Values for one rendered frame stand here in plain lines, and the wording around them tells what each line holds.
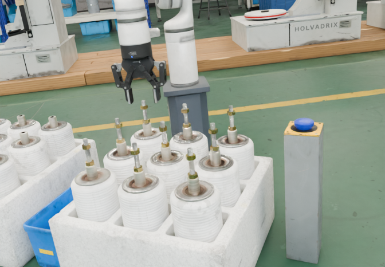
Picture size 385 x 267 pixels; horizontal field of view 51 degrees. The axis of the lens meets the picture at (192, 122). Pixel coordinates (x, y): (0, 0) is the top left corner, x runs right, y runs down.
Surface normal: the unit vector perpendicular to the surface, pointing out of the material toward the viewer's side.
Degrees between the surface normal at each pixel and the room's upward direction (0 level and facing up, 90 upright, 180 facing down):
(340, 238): 0
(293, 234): 90
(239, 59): 90
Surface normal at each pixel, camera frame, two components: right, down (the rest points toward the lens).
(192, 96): 0.10, 0.34
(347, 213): -0.10, -0.93
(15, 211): 0.93, 0.04
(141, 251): -0.40, 0.36
